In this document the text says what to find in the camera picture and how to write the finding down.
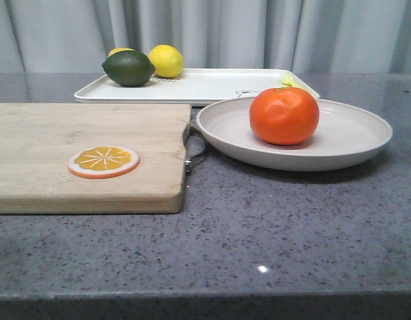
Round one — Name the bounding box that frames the beige round plate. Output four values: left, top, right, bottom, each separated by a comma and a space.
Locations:
197, 97, 392, 171

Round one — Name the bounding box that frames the orange mandarin fruit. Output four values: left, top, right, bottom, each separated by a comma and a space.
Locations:
249, 87, 320, 145

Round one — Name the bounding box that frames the white rectangular tray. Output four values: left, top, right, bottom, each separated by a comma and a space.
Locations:
75, 68, 320, 107

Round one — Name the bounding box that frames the orange slice disc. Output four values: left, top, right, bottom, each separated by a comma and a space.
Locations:
68, 145, 141, 179

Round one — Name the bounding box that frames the yellow plastic fork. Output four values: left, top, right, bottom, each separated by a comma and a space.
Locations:
279, 75, 310, 91

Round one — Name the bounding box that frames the green lime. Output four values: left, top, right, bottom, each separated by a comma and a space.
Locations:
101, 51, 155, 87

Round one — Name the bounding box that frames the yellow lemon behind lime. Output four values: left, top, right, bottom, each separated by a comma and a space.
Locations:
108, 47, 133, 57

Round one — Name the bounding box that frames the wooden cutting board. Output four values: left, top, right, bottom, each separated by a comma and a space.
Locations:
0, 103, 191, 214

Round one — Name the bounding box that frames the grey curtain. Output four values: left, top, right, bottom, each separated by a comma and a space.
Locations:
0, 1, 411, 74

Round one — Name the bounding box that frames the metal cutting board handle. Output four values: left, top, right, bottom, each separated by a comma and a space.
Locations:
183, 121, 208, 175

